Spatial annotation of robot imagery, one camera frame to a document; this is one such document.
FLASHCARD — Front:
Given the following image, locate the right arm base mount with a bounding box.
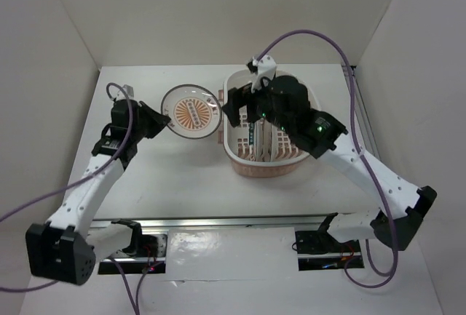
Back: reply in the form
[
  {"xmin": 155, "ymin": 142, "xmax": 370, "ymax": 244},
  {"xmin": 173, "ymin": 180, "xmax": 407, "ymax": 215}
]
[{"xmin": 291, "ymin": 231, "xmax": 364, "ymax": 271}]

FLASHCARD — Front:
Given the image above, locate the plate with orange sunburst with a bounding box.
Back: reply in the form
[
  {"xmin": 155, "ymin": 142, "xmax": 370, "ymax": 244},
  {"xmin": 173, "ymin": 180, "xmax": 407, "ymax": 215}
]
[{"xmin": 160, "ymin": 84, "xmax": 223, "ymax": 140}]

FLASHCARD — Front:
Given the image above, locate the aluminium front rail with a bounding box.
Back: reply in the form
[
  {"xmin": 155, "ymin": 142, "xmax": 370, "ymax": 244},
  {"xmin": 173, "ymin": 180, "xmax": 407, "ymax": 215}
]
[{"xmin": 90, "ymin": 212, "xmax": 339, "ymax": 231}]

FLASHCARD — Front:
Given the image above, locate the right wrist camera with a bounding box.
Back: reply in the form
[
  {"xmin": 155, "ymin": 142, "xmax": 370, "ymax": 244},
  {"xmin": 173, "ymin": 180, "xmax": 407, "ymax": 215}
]
[{"xmin": 246, "ymin": 55, "xmax": 277, "ymax": 93}]

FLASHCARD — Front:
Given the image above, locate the plate with red characters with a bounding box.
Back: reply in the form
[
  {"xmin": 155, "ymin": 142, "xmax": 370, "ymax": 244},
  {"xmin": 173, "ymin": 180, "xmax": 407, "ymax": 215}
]
[{"xmin": 256, "ymin": 119, "xmax": 272, "ymax": 162}]

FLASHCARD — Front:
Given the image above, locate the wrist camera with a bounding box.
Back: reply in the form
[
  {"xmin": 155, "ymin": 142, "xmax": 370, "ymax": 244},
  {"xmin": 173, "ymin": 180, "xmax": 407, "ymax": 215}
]
[
  {"xmin": 246, "ymin": 55, "xmax": 277, "ymax": 93},
  {"xmin": 122, "ymin": 84, "xmax": 134, "ymax": 99}
]

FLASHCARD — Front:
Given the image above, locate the aluminium side rail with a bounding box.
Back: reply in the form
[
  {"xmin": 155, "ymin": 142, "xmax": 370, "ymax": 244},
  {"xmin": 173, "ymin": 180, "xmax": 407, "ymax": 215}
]
[{"xmin": 341, "ymin": 63, "xmax": 379, "ymax": 158}]

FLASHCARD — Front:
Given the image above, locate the white and pink dish rack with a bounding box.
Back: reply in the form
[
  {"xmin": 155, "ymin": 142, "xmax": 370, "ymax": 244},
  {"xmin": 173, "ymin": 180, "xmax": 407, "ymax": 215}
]
[{"xmin": 217, "ymin": 68, "xmax": 325, "ymax": 180}]

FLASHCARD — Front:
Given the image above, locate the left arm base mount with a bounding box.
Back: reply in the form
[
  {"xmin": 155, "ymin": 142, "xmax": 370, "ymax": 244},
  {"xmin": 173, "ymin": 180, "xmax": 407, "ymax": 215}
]
[{"xmin": 111, "ymin": 233, "xmax": 168, "ymax": 275}]

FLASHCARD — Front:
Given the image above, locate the plate with dark blue rim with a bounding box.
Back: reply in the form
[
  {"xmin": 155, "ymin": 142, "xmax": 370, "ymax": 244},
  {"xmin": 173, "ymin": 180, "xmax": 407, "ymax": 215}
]
[{"xmin": 248, "ymin": 122, "xmax": 256, "ymax": 161}]

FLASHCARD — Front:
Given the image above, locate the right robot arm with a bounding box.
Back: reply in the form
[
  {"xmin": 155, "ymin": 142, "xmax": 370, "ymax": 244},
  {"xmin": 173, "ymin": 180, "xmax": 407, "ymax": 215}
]
[{"xmin": 222, "ymin": 75, "xmax": 437, "ymax": 251}]

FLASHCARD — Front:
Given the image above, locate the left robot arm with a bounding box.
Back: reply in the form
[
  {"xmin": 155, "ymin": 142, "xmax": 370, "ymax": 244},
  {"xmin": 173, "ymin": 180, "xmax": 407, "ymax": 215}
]
[{"xmin": 25, "ymin": 100, "xmax": 170, "ymax": 285}]

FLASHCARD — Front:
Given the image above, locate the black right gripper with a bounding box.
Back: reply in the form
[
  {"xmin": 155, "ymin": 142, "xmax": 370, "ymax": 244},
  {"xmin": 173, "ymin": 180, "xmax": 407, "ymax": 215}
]
[{"xmin": 221, "ymin": 73, "xmax": 292, "ymax": 132}]

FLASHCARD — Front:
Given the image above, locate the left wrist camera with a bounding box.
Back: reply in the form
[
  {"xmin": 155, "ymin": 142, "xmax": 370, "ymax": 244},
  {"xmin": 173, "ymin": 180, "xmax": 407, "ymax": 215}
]
[{"xmin": 122, "ymin": 84, "xmax": 134, "ymax": 99}]

